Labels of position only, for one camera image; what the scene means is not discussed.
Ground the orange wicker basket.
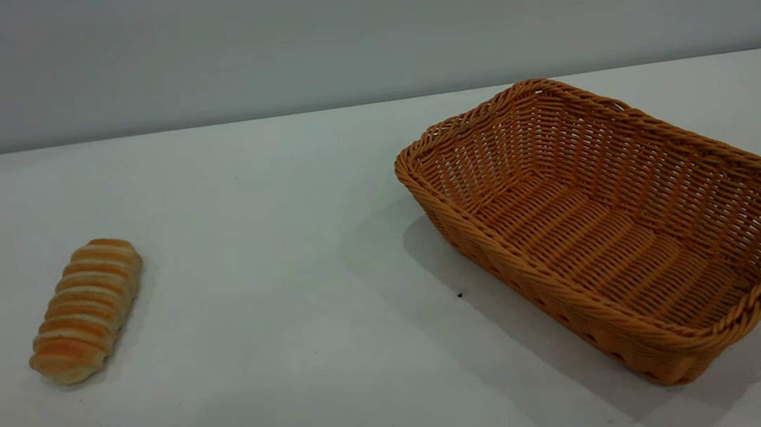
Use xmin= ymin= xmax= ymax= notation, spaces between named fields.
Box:
xmin=386 ymin=55 xmax=761 ymax=413

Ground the striped bread roll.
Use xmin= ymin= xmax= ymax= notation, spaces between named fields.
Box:
xmin=16 ymin=234 xmax=155 ymax=390

